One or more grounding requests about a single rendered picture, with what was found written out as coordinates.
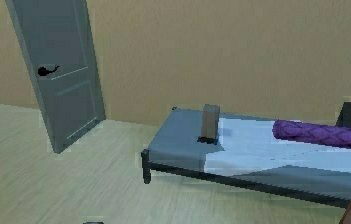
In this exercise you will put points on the grey-brown upright box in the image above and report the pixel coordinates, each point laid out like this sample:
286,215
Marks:
210,122

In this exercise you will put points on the grey room door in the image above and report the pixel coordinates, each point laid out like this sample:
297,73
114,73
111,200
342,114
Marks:
66,83

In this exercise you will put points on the purple quilted pillow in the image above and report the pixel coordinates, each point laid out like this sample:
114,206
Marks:
316,134

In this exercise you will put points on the blue bed with black frame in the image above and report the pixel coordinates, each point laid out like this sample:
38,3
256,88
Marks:
249,156

